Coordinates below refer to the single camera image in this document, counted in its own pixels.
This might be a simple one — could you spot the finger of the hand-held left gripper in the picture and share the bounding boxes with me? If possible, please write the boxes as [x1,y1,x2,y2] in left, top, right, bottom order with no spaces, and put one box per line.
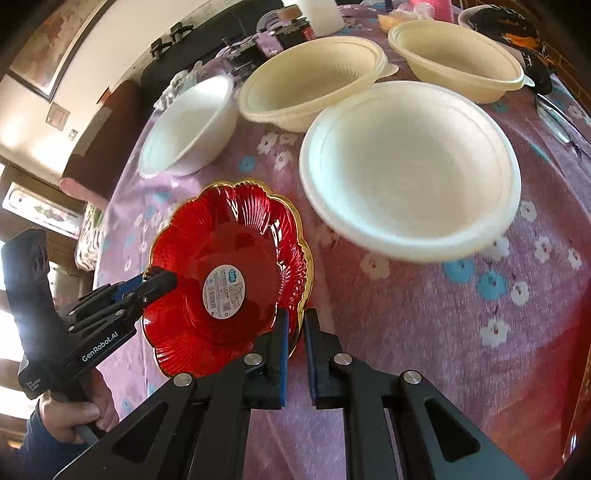
[67,267,179,335]
[76,273,149,309]

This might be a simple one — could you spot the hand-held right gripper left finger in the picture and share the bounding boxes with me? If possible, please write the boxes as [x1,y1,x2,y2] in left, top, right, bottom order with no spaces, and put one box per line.
[55,308,291,480]

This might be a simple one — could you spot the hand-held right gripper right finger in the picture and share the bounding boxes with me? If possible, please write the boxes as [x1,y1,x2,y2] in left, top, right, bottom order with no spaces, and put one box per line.
[304,308,532,480]

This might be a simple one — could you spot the red gold-rimmed glass plate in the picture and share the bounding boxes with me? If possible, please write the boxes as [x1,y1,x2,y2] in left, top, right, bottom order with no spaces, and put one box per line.
[142,180,315,379]

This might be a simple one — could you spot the small white disposable bowl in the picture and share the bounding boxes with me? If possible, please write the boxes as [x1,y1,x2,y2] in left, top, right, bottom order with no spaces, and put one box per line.
[139,75,238,177]

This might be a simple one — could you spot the person's left forearm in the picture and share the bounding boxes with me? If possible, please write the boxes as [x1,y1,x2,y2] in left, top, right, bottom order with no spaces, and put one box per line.
[18,408,81,480]

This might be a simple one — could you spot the person's left hand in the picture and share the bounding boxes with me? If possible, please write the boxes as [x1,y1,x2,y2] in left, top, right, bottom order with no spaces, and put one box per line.
[39,369,121,445]

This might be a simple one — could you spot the patterned cushion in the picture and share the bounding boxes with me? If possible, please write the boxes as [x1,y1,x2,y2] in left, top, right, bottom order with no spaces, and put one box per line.
[75,203,108,274]

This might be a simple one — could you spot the wooden framed window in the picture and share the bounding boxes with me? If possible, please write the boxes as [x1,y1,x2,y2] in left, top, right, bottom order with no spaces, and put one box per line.
[0,161,90,416]

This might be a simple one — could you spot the purple floral tablecloth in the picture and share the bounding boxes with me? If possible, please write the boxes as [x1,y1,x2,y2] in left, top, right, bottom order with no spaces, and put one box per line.
[92,4,591,480]

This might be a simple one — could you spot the brown seat cushion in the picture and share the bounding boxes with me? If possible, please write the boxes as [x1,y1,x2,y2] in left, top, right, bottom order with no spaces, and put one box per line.
[60,80,149,208]

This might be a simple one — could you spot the white crumpled cloth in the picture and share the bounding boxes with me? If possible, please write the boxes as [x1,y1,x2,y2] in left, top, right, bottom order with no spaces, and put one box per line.
[154,60,218,110]

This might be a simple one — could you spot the large white disposable bowl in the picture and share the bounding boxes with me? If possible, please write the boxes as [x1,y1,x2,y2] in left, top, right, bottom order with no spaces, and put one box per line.
[299,80,522,265]

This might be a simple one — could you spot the cream disposable bowl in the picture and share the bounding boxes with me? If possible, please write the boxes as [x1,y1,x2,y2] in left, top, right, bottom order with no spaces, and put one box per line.
[387,19,535,104]
[238,37,399,134]

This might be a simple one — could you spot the black sofa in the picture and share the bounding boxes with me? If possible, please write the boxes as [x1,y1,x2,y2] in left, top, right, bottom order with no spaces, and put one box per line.
[139,0,288,95]

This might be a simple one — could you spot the black motor with red label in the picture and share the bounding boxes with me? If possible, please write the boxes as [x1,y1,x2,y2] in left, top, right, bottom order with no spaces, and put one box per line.
[276,17,318,49]

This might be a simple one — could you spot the white plastic bucket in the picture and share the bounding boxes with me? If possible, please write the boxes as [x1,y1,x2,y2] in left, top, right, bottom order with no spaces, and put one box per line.
[295,0,345,36]

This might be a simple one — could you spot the eyeglasses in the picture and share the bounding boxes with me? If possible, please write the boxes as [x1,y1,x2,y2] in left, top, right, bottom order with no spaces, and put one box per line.
[534,93,591,160]

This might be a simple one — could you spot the bag of bread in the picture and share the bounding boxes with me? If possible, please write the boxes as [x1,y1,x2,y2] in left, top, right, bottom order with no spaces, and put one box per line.
[377,7,419,34]

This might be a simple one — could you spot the pink knitted cover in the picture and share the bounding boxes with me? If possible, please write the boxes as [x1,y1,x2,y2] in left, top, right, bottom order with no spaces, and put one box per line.
[410,0,454,22]

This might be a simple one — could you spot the black and orange cap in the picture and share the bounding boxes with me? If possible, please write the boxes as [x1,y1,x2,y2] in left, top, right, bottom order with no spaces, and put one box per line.
[470,7,556,96]

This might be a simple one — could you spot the wall switch plate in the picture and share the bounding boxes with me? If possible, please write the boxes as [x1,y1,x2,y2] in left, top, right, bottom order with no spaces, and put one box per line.
[46,102,71,131]

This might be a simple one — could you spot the black motor with cables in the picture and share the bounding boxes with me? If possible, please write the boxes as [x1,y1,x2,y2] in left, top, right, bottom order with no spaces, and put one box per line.
[221,39,265,80]

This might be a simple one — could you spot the framed wall picture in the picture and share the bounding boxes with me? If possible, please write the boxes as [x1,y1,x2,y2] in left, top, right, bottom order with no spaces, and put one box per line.
[7,0,116,103]

